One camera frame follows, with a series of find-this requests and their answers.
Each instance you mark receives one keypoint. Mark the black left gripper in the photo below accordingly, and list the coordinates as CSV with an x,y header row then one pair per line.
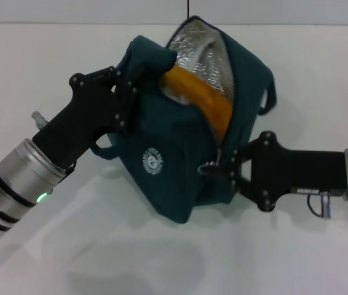
x,y
81,116

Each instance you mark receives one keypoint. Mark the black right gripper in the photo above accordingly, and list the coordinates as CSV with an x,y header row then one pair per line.
x,y
300,170

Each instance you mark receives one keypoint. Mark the dark teal fabric bag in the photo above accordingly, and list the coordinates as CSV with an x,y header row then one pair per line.
x,y
174,147

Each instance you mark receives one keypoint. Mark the yellow banana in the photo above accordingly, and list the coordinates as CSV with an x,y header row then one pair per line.
x,y
204,98

